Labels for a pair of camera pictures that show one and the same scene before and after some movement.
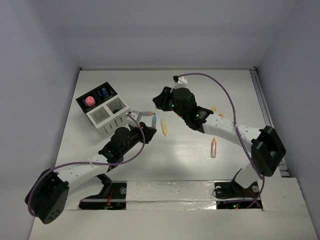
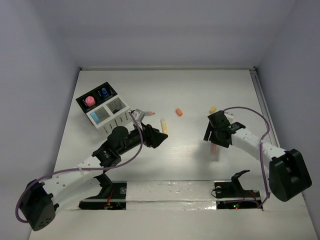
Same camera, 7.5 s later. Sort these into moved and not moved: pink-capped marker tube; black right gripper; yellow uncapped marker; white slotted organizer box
Moved: black right gripper
Not moved: pink-capped marker tube; white slotted organizer box; yellow uncapped marker
